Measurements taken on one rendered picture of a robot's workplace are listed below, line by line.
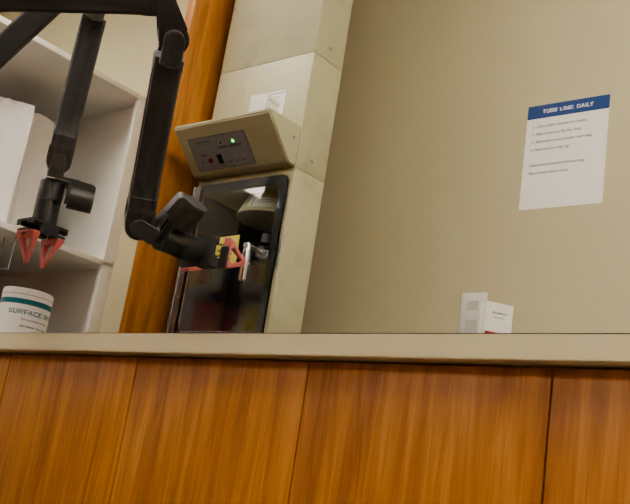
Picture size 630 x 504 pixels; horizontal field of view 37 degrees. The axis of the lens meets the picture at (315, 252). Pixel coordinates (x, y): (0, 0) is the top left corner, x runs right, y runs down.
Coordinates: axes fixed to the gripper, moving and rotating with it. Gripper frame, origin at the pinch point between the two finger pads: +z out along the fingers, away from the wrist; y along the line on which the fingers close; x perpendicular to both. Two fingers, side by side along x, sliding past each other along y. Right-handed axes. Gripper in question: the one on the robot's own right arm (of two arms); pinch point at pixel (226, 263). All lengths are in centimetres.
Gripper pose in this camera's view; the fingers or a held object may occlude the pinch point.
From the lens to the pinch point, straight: 206.6
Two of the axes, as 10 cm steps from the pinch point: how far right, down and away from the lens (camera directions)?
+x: -1.4, 9.6, -2.6
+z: 6.2, 2.9, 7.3
